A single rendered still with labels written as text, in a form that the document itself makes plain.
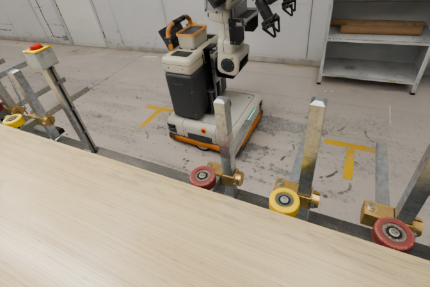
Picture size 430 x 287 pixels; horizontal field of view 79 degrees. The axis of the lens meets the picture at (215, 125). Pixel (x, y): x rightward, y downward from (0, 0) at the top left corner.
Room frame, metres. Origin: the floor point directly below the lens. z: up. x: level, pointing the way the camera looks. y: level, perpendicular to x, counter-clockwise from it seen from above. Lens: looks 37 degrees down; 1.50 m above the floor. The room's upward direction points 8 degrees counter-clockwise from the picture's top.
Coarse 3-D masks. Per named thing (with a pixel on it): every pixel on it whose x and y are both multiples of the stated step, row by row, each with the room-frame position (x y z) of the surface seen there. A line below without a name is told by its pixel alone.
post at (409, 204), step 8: (424, 160) 0.36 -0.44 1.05; (424, 168) 0.35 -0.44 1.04; (416, 176) 0.36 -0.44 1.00; (424, 176) 0.35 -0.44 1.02; (408, 184) 0.38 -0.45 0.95; (416, 184) 0.35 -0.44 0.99; (424, 184) 0.34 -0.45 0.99; (408, 192) 0.36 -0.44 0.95; (416, 192) 0.35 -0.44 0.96; (424, 192) 0.34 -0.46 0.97; (400, 200) 0.38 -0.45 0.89; (408, 200) 0.35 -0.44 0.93; (416, 200) 0.34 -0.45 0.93; (424, 200) 0.34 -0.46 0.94; (400, 208) 0.36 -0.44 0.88; (408, 208) 0.35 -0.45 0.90; (416, 208) 0.34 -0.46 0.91; (400, 216) 0.35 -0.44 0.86; (408, 216) 0.34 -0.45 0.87
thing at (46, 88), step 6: (60, 78) 1.54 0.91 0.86; (48, 84) 1.47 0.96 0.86; (36, 90) 1.42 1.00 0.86; (42, 90) 1.42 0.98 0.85; (48, 90) 1.45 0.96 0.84; (36, 96) 1.38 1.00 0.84; (18, 102) 1.29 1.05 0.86; (24, 102) 1.32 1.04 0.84; (0, 114) 1.20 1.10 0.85; (6, 114) 1.22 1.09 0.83
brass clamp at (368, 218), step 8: (376, 208) 0.39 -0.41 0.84; (384, 208) 0.39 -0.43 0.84; (392, 208) 0.38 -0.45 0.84; (360, 216) 0.40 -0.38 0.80; (368, 216) 0.38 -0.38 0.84; (376, 216) 0.37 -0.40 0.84; (384, 216) 0.37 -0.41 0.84; (392, 216) 0.36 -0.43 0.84; (368, 224) 0.37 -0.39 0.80; (408, 224) 0.34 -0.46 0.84; (416, 224) 0.33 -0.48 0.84; (416, 232) 0.32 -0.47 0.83
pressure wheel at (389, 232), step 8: (376, 224) 0.31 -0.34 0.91; (384, 224) 0.31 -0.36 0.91; (392, 224) 0.31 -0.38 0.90; (400, 224) 0.30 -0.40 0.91; (376, 232) 0.29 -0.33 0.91; (384, 232) 0.29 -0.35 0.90; (392, 232) 0.29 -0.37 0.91; (400, 232) 0.29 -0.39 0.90; (408, 232) 0.28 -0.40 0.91; (376, 240) 0.28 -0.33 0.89; (384, 240) 0.27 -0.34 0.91; (392, 240) 0.27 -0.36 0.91; (400, 240) 0.27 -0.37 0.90; (408, 240) 0.27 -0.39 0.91; (392, 248) 0.26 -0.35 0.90; (400, 248) 0.25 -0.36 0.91; (408, 248) 0.25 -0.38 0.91
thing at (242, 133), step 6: (246, 120) 0.90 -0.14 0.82; (246, 126) 0.86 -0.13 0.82; (240, 132) 0.82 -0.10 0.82; (246, 132) 0.83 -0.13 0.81; (234, 138) 0.79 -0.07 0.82; (240, 138) 0.79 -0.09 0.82; (234, 144) 0.75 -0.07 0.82; (240, 144) 0.77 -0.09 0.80; (234, 150) 0.72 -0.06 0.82; (216, 180) 0.59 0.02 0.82; (216, 186) 0.57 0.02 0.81
